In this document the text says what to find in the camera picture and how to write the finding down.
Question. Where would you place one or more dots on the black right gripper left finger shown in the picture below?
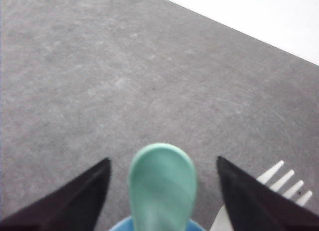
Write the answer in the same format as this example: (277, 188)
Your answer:
(75, 206)

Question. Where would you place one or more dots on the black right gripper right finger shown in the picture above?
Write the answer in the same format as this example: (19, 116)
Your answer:
(251, 206)

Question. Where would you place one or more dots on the white plastic fork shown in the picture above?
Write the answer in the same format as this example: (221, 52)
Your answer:
(222, 221)

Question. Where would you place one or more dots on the mint green plastic spoon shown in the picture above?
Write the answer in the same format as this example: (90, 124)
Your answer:
(162, 184)

